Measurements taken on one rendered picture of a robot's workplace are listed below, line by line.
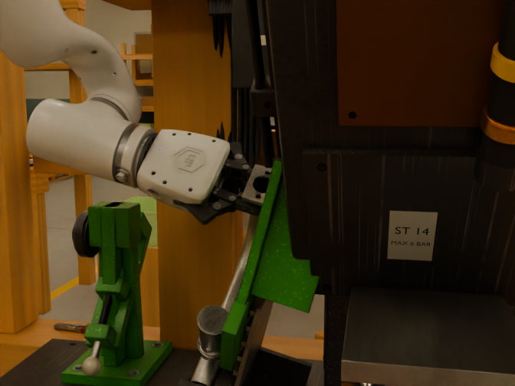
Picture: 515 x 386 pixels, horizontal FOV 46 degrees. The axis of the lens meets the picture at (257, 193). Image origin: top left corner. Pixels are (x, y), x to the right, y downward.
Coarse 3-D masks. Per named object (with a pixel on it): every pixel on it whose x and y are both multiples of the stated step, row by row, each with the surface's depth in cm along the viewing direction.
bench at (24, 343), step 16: (48, 320) 127; (64, 320) 127; (0, 336) 118; (16, 336) 118; (32, 336) 118; (48, 336) 118; (64, 336) 118; (80, 336) 118; (144, 336) 118; (272, 336) 118; (0, 352) 111; (16, 352) 111; (32, 352) 111; (288, 352) 111; (304, 352) 111; (320, 352) 111; (0, 368) 104
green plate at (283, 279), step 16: (272, 176) 66; (272, 192) 66; (272, 208) 67; (272, 224) 68; (256, 240) 68; (272, 240) 68; (288, 240) 68; (256, 256) 68; (272, 256) 69; (288, 256) 68; (256, 272) 70; (272, 272) 69; (288, 272) 69; (304, 272) 68; (240, 288) 69; (256, 288) 70; (272, 288) 69; (288, 288) 69; (304, 288) 69; (288, 304) 69; (304, 304) 69
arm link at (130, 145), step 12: (132, 132) 79; (144, 132) 79; (120, 144) 78; (132, 144) 78; (120, 156) 78; (132, 156) 78; (120, 168) 79; (132, 168) 79; (120, 180) 79; (132, 180) 81
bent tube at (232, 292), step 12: (264, 168) 79; (252, 180) 78; (264, 180) 79; (252, 192) 77; (264, 192) 82; (252, 216) 83; (252, 228) 84; (252, 240) 85; (240, 264) 86; (240, 276) 85; (228, 288) 85; (228, 300) 83; (204, 360) 77; (204, 372) 76; (216, 372) 77; (204, 384) 78
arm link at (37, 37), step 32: (0, 0) 68; (32, 0) 69; (0, 32) 70; (32, 32) 70; (64, 32) 73; (96, 32) 80; (32, 64) 73; (96, 64) 83; (96, 96) 85; (128, 96) 86
